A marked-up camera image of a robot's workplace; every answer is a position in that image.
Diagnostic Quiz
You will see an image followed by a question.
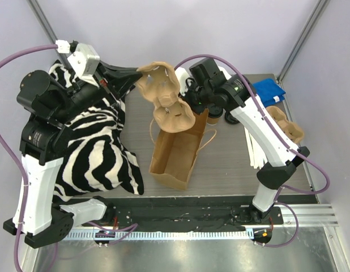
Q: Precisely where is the brown paper coffee cup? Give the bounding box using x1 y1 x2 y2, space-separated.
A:
207 105 224 125

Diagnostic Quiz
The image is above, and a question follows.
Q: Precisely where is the brown pulp cup carrier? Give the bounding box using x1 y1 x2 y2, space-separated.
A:
135 61 195 133

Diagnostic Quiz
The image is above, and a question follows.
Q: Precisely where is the brown paper bag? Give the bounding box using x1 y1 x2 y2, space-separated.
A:
149 109 217 190

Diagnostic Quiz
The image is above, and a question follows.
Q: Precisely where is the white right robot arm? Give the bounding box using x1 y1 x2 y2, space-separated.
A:
184 55 310 224

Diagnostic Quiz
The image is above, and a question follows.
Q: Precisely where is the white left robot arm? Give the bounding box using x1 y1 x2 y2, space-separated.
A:
3 63 142 249

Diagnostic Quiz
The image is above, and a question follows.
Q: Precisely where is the black spare cup lid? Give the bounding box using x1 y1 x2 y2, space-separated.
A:
224 112 240 125

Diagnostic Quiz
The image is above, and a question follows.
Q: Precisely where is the blue folded cloth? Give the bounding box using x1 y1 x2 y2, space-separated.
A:
253 78 285 107

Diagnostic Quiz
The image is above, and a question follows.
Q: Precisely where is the zebra striped pillow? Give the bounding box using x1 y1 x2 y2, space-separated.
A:
47 59 145 203

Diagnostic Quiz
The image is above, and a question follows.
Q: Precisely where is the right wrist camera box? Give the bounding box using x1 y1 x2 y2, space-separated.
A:
175 67 189 96

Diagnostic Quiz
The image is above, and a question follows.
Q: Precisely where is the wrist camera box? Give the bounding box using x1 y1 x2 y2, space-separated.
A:
67 43 100 86
175 67 189 96

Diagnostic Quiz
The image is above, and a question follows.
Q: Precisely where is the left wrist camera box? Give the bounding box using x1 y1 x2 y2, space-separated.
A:
67 43 100 86

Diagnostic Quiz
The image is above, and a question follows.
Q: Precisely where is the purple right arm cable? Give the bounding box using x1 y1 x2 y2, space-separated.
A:
169 54 330 249

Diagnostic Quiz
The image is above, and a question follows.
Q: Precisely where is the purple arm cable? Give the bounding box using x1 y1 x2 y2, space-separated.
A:
169 54 330 249
0 44 139 272

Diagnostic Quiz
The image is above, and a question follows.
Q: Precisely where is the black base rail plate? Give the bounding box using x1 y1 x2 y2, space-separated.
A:
81 194 283 232

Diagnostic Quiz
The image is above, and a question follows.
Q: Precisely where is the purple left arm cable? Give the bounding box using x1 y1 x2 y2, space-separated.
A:
0 44 139 272

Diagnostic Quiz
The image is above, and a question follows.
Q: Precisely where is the slotted cable duct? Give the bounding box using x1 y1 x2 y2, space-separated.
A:
64 228 254 241

